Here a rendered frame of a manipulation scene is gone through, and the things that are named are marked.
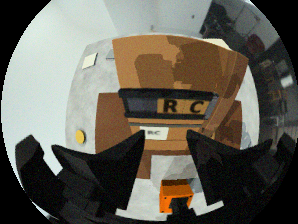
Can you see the white paper ticket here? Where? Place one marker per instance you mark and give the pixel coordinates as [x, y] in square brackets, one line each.
[155, 133]

